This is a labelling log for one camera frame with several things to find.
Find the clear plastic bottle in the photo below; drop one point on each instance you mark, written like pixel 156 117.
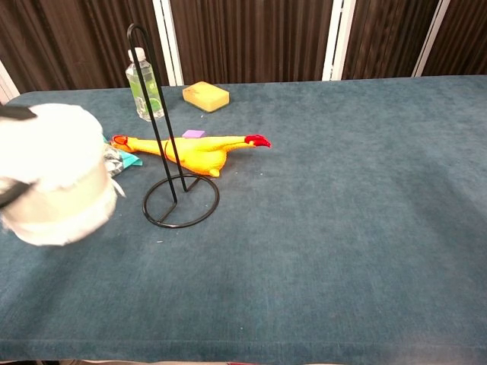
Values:
pixel 150 99

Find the purple cube block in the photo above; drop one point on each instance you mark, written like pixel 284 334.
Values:
pixel 193 134

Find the white frame post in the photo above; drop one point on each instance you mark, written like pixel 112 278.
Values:
pixel 169 42
pixel 431 38
pixel 340 38
pixel 7 81

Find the dark brown pleated curtain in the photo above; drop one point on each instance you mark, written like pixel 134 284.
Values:
pixel 388 36
pixel 68 42
pixel 251 38
pixel 464 36

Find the teal snack bag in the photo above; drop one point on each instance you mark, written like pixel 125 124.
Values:
pixel 121 159

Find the yellow sponge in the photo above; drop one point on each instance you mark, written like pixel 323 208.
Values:
pixel 207 96

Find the yellow rubber chicken toy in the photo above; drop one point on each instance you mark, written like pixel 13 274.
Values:
pixel 201 150

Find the white paper towel roll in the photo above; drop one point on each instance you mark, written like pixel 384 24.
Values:
pixel 57 171

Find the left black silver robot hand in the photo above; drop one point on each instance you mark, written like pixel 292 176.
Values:
pixel 15 112

